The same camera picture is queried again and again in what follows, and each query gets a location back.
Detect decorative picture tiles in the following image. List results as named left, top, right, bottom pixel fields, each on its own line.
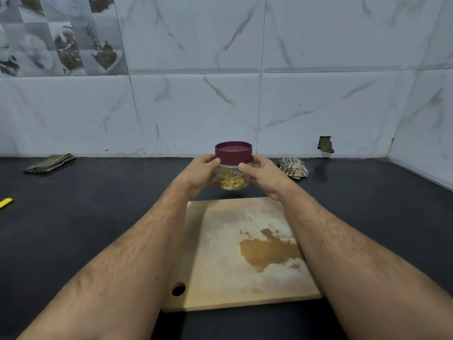
left=0, top=0, right=130, bottom=78

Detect person's left forearm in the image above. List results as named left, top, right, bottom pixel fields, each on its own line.
left=17, top=187, right=203, bottom=340

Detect pile of ginger strips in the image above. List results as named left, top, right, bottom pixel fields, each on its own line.
left=218, top=172, right=251, bottom=191

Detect wooden cutting board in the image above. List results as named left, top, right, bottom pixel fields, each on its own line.
left=160, top=196, right=324, bottom=314

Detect person's left hand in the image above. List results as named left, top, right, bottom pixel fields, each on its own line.
left=176, top=153, right=222, bottom=200

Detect person's right hand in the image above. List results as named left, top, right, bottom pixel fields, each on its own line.
left=237, top=154, right=300, bottom=204

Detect folded green cloth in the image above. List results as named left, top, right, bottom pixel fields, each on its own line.
left=24, top=153, right=76, bottom=175

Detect black countertop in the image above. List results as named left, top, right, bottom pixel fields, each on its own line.
left=0, top=155, right=453, bottom=340

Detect person's right forearm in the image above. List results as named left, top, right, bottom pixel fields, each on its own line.
left=279, top=189, right=453, bottom=340

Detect patterned cloth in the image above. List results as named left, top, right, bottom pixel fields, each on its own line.
left=277, top=156, right=310, bottom=180

